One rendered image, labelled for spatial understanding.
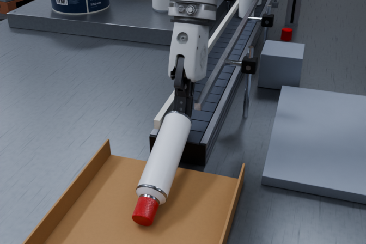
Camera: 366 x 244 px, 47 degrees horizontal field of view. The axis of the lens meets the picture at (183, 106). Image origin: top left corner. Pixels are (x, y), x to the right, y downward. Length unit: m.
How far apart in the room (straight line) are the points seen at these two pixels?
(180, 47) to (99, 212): 0.30
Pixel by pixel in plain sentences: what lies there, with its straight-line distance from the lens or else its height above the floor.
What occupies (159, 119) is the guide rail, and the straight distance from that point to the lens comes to 0.77.
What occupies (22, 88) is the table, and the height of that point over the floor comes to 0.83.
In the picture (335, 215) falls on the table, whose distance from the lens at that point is 0.74.
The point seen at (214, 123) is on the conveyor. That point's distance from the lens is 0.83.
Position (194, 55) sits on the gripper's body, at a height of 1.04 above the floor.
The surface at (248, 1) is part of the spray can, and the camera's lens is 1.38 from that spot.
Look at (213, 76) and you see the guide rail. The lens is 0.81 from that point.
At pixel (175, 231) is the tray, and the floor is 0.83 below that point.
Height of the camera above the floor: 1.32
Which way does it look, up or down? 30 degrees down
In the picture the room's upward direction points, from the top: straight up
